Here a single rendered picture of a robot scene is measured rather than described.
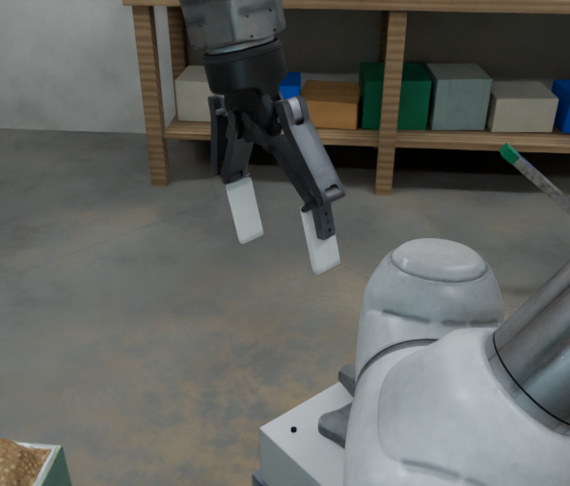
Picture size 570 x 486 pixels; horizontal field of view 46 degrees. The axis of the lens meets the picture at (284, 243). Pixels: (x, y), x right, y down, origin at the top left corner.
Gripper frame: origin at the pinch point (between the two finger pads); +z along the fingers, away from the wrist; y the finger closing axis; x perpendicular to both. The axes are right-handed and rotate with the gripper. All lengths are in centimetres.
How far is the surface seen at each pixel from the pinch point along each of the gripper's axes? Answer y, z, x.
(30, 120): -327, 26, 53
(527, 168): -73, 49, 136
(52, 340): -147, 68, -4
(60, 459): 2.1, 8.5, -27.9
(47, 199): -243, 49, 30
